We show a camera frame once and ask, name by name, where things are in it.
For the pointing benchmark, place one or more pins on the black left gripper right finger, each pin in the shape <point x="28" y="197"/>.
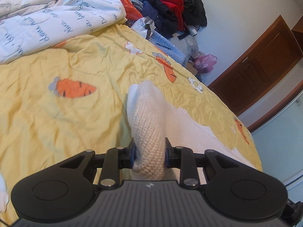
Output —
<point x="230" y="187"/>

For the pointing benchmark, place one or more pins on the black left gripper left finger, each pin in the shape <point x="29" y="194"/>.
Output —
<point x="68" y="188"/>

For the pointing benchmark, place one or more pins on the white knitted sweater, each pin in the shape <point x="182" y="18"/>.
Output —
<point x="152" y="121"/>

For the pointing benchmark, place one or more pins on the pile of dark clothes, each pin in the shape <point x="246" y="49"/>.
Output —
<point x="171" y="16"/>

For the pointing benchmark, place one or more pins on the yellow carrot print bedsheet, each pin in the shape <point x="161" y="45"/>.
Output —
<point x="63" y="100"/>

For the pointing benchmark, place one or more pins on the pink plastic bag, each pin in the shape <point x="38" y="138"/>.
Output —
<point x="205" y="63"/>

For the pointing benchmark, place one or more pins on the brown wooden door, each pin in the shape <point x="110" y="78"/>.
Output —
<point x="260" y="68"/>

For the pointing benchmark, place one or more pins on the light blue knitted blanket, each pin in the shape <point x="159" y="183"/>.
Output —
<point x="168" y="48"/>

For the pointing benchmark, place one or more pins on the white printed quilt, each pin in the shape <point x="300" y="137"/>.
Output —
<point x="29" y="26"/>

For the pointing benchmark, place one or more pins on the crumpled white black bag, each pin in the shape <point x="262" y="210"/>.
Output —
<point x="145" y="27"/>

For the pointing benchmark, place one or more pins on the red garment on pile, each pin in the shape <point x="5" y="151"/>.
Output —
<point x="177" y="7"/>

